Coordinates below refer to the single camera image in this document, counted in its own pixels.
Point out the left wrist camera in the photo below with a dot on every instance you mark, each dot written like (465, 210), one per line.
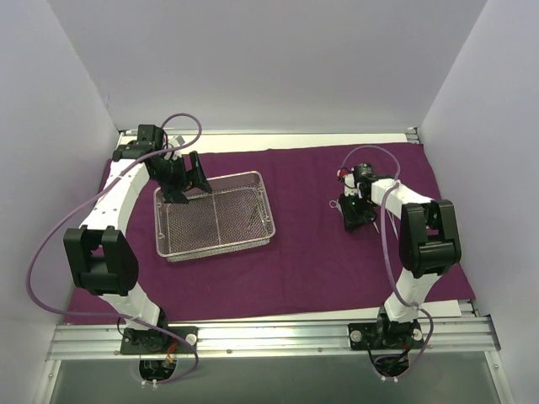
(151, 136)

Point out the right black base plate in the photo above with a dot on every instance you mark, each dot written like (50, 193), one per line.
(380, 336)

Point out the metal mesh instrument tray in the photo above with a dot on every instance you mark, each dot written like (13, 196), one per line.
(213, 224)

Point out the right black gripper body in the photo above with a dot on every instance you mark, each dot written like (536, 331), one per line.
(356, 217)

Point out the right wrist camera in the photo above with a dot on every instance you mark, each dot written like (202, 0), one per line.
(363, 172)

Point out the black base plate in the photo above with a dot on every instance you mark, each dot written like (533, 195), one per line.
(380, 336)
(143, 342)

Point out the purple surgical wrap cloth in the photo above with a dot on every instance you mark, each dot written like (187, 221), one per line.
(311, 264)

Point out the aluminium front rail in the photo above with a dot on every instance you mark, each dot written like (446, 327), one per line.
(272, 339)

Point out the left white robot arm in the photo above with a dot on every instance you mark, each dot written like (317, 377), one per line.
(101, 260)

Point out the steel surgical scissors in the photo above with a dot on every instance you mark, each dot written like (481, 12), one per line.
(334, 204)

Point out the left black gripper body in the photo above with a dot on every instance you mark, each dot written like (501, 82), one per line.
(185, 182)

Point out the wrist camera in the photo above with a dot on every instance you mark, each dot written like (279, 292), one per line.
(363, 172)
(151, 136)

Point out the steel forceps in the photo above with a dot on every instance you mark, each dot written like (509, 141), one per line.
(391, 218)

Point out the steel tweezers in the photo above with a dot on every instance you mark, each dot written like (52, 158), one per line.
(253, 219)

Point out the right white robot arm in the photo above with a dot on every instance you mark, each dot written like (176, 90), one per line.
(428, 241)

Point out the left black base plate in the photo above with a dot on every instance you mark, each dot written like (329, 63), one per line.
(143, 342)

